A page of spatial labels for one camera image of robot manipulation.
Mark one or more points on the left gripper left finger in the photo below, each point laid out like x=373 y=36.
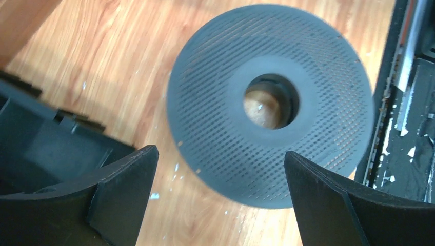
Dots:
x=104 y=207

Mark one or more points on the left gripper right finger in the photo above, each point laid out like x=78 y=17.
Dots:
x=331 y=209

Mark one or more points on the black cable spool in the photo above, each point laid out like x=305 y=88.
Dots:
x=257 y=82

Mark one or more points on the black plastic bin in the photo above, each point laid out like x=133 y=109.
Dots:
x=42 y=146

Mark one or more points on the wooden compartment tray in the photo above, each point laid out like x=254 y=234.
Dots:
x=20 y=19

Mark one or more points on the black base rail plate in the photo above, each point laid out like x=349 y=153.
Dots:
x=400 y=157

